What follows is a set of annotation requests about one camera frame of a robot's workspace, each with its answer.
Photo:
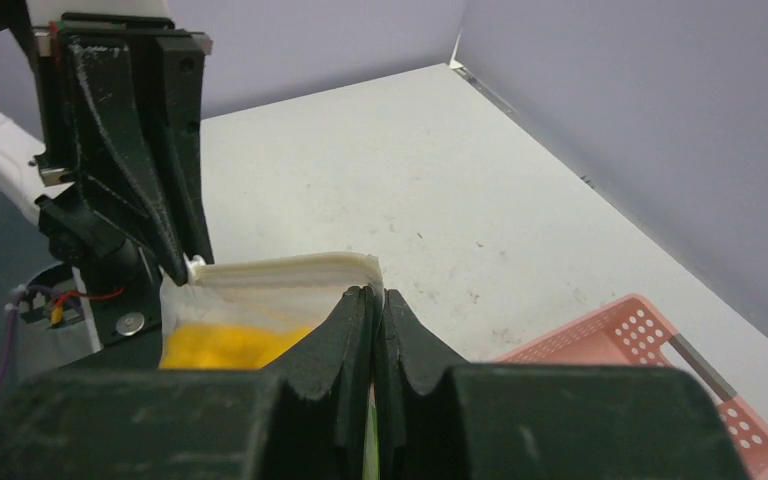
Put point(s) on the white round bag slider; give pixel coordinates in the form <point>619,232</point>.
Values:
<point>194,267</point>

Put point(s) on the clear dotted zip top bag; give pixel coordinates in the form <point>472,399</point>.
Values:
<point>277,294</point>

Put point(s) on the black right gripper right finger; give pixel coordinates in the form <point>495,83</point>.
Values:
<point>442,417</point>

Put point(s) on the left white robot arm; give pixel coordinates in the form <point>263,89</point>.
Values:
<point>102,257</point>

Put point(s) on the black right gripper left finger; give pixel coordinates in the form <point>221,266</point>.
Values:
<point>303,416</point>

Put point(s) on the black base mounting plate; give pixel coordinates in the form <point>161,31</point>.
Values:
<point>124,325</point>

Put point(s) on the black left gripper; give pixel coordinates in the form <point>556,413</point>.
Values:
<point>130,142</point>

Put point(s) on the yellow toy bell pepper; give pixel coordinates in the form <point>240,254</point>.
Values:
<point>226,347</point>

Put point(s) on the pink perforated plastic basket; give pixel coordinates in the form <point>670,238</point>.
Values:
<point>631,331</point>

